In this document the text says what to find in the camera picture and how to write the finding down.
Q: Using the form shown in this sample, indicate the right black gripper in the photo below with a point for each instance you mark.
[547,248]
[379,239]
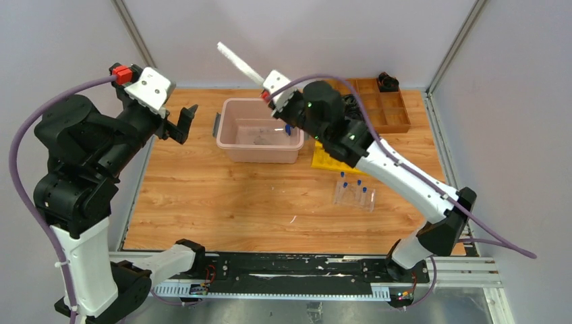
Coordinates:
[282,115]

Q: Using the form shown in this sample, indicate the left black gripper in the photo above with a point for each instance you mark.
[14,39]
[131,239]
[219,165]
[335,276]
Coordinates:
[167,127]

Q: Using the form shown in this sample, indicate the yellow test tube rack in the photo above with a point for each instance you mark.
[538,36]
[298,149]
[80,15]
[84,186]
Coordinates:
[322,160]

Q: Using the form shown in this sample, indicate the white bin lid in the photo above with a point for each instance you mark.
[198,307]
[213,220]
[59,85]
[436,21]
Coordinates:
[240,64]

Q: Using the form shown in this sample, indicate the blue capped tube front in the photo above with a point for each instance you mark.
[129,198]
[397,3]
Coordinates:
[363,197]

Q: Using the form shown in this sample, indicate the clear plastic funnel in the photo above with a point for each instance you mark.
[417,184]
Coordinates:
[261,140]

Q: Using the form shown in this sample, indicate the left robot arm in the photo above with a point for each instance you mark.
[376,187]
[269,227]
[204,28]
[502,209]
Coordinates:
[88,150]

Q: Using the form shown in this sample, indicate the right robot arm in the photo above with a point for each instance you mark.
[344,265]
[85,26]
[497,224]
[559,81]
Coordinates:
[319,110]

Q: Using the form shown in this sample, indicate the pink plastic bin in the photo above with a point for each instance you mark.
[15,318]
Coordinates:
[247,132]

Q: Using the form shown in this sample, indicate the wooden compartment tray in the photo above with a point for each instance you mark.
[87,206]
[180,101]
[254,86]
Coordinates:
[386,110]

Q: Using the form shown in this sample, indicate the clear plastic well plate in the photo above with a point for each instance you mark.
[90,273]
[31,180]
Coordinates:
[354,195]

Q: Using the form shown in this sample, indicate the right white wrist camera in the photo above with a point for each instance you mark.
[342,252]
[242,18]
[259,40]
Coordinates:
[277,91]

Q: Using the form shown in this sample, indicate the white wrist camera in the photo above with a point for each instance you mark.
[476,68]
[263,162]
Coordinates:
[277,91]
[152,90]

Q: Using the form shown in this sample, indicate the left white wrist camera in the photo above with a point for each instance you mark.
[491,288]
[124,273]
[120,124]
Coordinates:
[152,90]

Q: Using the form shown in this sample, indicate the black cable coil corner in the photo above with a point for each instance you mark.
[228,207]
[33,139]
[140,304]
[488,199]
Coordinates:
[387,83]

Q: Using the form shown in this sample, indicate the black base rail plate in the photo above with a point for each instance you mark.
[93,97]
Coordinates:
[281,276]

